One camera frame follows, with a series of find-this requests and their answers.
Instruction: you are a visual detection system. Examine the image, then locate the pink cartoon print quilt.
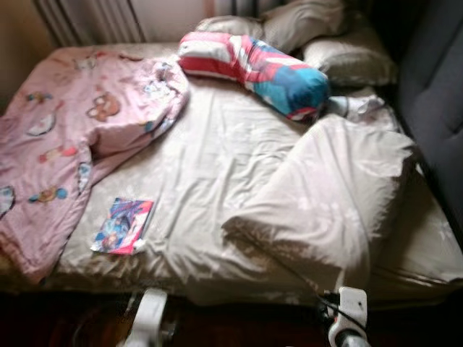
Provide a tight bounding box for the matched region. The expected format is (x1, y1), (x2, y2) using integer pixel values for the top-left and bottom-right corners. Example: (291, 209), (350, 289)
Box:
(0, 47), (190, 284)

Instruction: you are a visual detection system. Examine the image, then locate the dark grey upholstered chair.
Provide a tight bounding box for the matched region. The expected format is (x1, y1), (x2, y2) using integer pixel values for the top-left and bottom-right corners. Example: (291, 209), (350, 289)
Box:
(394, 0), (463, 225)

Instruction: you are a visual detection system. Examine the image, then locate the white crumpled cloth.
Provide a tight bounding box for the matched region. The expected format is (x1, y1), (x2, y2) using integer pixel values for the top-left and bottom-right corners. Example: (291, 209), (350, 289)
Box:
(327, 94), (388, 120)

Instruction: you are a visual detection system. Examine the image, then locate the beige floral pillow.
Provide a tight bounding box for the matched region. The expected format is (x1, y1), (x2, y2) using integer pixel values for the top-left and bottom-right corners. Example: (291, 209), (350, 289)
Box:
(260, 0), (355, 53)
(195, 16), (265, 38)
(302, 29), (399, 89)

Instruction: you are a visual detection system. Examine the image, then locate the red white blue striped pillow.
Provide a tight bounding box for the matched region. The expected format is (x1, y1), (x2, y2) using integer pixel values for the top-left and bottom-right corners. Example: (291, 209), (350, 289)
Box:
(178, 31), (331, 121)

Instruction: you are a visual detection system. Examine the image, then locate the beige floral bed sheet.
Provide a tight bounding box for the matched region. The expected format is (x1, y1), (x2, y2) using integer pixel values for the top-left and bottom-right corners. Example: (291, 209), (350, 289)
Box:
(0, 41), (463, 308)

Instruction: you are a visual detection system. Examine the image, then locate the colourful anime cover book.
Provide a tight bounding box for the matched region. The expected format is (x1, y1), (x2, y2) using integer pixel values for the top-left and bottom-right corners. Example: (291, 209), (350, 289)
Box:
(90, 197), (155, 255)

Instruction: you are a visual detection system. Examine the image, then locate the striped curtain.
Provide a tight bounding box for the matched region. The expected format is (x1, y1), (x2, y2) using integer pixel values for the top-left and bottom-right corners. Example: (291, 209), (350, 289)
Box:
(33, 0), (145, 48)

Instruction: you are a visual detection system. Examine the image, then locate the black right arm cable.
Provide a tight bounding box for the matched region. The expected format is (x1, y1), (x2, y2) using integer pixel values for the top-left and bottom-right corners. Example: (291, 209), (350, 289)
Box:
(315, 289), (366, 333)

